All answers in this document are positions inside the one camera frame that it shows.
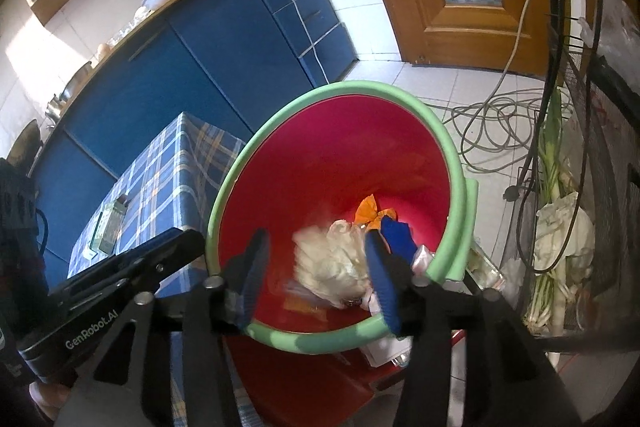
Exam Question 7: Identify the bunch of leeks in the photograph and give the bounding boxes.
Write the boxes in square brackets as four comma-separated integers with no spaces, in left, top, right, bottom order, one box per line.
[524,91,597,329]

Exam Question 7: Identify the orange mesh bag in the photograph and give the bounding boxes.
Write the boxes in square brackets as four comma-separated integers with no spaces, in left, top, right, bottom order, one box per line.
[354,194,399,229]

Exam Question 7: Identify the clear plastic packaging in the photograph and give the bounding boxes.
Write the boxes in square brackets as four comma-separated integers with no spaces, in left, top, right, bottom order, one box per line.
[464,241,507,294]

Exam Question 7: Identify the grey coiled cable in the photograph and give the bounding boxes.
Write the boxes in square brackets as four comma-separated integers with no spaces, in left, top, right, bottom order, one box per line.
[434,72,572,168]

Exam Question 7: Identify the person's left hand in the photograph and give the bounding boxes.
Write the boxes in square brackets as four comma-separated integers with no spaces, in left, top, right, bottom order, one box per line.
[29,381,76,423]

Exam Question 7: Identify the pale yellow mesh sponge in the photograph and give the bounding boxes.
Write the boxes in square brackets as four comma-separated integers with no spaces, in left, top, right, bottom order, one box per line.
[292,222,377,309]

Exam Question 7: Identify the white power cable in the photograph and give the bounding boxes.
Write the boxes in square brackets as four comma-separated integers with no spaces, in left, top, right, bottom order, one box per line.
[232,0,327,84]

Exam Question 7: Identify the green tissue box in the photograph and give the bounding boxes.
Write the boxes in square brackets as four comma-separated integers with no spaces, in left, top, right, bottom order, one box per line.
[90,194,131,256]

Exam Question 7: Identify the orange textured cloth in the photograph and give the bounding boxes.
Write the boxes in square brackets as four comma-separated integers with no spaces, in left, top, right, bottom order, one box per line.
[282,294,331,321]

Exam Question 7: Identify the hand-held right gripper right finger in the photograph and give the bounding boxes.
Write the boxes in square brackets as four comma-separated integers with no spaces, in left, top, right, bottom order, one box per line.
[364,231,584,427]

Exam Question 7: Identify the red bin with green rim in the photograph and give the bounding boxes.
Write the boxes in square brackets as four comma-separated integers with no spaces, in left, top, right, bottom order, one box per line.
[205,79,481,427]

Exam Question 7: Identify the blue plaid tablecloth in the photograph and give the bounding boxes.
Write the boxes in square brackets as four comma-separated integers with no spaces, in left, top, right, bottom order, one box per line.
[67,112,251,427]

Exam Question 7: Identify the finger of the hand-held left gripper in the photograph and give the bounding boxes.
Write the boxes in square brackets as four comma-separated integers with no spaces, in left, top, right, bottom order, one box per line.
[47,228,207,303]

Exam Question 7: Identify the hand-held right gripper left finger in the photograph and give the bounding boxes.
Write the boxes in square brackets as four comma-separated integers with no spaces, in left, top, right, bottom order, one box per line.
[50,227,272,427]

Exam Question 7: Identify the blue kitchen cabinet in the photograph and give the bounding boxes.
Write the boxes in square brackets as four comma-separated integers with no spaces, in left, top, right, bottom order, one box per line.
[30,0,359,228]

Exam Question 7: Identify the dark wok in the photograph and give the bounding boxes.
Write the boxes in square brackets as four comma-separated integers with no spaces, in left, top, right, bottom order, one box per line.
[4,119,42,168]

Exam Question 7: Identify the black wire rack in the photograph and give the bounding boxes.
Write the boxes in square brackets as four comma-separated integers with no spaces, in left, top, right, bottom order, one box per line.
[515,0,640,348]

